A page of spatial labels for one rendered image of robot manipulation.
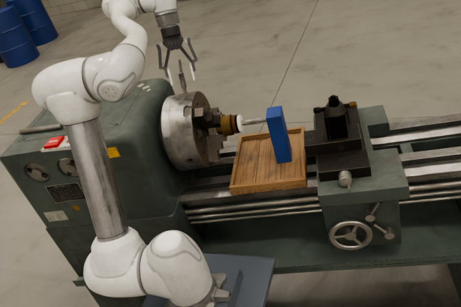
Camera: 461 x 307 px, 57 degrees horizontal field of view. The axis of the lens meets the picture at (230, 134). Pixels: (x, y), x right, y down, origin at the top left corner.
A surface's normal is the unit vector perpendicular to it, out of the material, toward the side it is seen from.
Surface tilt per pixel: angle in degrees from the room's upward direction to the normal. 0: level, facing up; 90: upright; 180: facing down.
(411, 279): 0
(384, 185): 0
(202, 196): 26
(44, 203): 90
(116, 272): 64
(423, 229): 0
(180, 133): 59
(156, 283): 80
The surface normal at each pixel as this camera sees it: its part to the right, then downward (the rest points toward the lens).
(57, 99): -0.22, 0.34
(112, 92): 0.07, 0.61
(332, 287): -0.25, -0.81
